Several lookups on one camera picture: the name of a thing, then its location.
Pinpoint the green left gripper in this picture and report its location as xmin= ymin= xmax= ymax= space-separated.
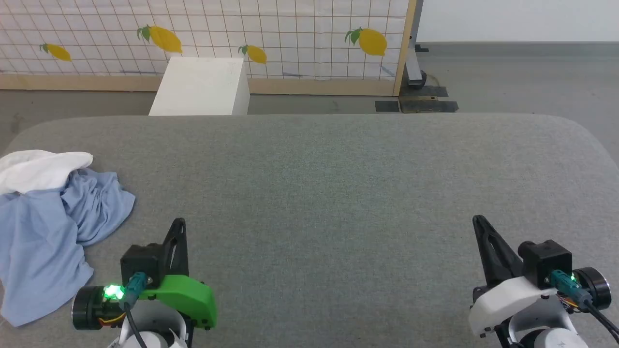
xmin=139 ymin=218 xmax=218 ymax=331

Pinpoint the grey metal leg with caster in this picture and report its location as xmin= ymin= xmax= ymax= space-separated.
xmin=405 ymin=0 xmax=429 ymax=90

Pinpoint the large dark floor plate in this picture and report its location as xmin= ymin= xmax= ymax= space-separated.
xmin=399 ymin=86 xmax=459 ymax=114

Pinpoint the black cable with teal plug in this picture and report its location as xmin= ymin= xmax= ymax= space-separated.
xmin=550 ymin=269 xmax=619 ymax=342
xmin=118 ymin=272 xmax=148 ymax=348

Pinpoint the white box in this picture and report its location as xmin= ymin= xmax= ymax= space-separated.
xmin=148 ymin=57 xmax=251 ymax=116

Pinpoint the blue polo shirt white collar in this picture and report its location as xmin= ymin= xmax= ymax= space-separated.
xmin=0 ymin=149 xmax=136 ymax=328

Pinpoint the lemon print wood-framed partition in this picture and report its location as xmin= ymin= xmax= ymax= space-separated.
xmin=0 ymin=0 xmax=418 ymax=97

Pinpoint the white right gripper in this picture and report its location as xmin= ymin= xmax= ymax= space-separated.
xmin=468 ymin=215 xmax=558 ymax=337

